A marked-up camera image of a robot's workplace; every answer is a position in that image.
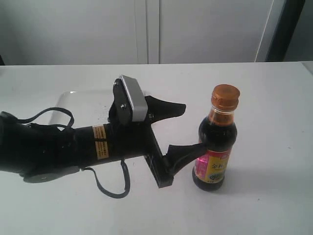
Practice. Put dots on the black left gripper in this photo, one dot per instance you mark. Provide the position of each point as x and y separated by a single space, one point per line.
138 139

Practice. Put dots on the dark soy sauce bottle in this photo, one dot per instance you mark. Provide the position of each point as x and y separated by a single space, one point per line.
218 132

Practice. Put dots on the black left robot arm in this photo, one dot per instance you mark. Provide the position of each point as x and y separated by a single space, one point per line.
42 153

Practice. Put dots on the white rectangular plastic tray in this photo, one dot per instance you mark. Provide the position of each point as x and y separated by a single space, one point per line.
89 108

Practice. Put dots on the white cabinet with doors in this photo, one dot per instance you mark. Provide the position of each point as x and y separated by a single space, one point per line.
83 32

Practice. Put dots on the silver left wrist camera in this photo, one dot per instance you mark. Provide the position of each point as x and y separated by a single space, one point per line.
129 100

